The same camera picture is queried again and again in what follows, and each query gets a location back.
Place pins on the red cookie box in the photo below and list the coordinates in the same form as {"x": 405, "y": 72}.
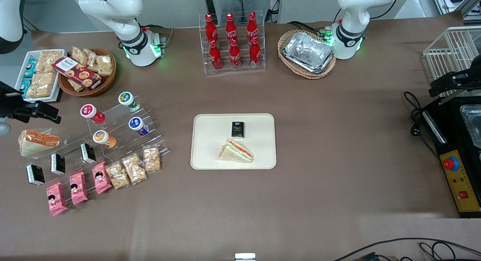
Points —
{"x": 77, "y": 73}

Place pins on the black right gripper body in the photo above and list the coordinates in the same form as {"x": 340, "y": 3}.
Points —
{"x": 10, "y": 103}

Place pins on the clear acrylic bottle rack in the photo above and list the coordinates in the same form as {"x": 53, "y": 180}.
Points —
{"x": 259, "y": 67}

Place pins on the orange gum bottle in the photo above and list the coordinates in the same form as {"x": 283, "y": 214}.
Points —
{"x": 104, "y": 138}

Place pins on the small black carton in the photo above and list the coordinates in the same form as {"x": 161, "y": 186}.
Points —
{"x": 58, "y": 164}
{"x": 238, "y": 129}
{"x": 35, "y": 174}
{"x": 88, "y": 152}

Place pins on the steel food container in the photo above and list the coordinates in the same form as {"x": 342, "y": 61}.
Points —
{"x": 472, "y": 125}

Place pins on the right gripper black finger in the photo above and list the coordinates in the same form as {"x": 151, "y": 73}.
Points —
{"x": 49, "y": 112}

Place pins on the light wicker basket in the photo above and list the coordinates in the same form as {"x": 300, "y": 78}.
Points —
{"x": 285, "y": 41}

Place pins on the red gum bottle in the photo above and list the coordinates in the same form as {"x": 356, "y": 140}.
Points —
{"x": 92, "y": 113}

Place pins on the small white device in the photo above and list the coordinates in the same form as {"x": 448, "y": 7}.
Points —
{"x": 245, "y": 257}

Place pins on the dark brown wicker basket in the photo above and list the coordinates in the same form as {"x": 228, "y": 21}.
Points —
{"x": 103, "y": 84}

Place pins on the cream serving tray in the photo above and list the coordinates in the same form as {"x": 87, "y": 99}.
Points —
{"x": 210, "y": 140}

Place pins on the green gum bottle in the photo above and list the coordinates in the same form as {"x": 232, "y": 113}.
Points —
{"x": 129, "y": 101}

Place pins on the blue gum bottle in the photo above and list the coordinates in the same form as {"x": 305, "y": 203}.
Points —
{"x": 138, "y": 126}

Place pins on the wrapped triangle sandwich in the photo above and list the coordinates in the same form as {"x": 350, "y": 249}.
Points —
{"x": 236, "y": 152}
{"x": 39, "y": 142}

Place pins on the teal snack packet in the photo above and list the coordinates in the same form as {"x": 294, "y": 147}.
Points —
{"x": 25, "y": 86}
{"x": 31, "y": 68}

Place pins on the red cola bottle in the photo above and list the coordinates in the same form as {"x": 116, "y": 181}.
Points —
{"x": 211, "y": 29}
{"x": 255, "y": 53}
{"x": 252, "y": 26}
{"x": 235, "y": 56}
{"x": 231, "y": 28}
{"x": 215, "y": 58}

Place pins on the pink snack packet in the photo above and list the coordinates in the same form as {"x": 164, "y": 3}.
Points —
{"x": 101, "y": 177}
{"x": 56, "y": 199}
{"x": 78, "y": 188}

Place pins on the aluminium frame equipment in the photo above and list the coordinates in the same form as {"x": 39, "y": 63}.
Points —
{"x": 469, "y": 5}

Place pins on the black sealing machine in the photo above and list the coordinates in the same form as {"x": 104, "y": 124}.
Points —
{"x": 453, "y": 125}

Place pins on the red emergency push button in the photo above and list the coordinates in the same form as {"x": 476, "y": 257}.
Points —
{"x": 450, "y": 163}

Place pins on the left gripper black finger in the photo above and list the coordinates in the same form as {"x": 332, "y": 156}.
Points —
{"x": 439, "y": 87}

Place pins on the yellow control panel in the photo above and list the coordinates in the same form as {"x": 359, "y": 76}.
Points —
{"x": 460, "y": 178}

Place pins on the person in grey trousers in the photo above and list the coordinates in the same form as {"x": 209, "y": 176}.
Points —
{"x": 240, "y": 3}

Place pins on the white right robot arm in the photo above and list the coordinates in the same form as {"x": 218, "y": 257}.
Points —
{"x": 112, "y": 5}

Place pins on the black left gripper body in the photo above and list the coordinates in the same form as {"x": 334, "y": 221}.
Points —
{"x": 460, "y": 79}

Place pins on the clear peanut brittle packet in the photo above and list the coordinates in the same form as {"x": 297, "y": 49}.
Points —
{"x": 49, "y": 61}
{"x": 44, "y": 80}
{"x": 79, "y": 55}
{"x": 152, "y": 159}
{"x": 39, "y": 92}
{"x": 117, "y": 175}
{"x": 75, "y": 85}
{"x": 101, "y": 63}
{"x": 134, "y": 169}

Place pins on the clear acrylic tiered stand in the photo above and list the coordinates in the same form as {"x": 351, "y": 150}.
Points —
{"x": 112, "y": 118}

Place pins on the aluminium foil container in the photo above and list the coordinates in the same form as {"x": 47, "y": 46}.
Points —
{"x": 308, "y": 52}

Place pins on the white rectangular snack tray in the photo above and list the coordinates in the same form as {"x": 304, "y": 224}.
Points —
{"x": 22, "y": 80}

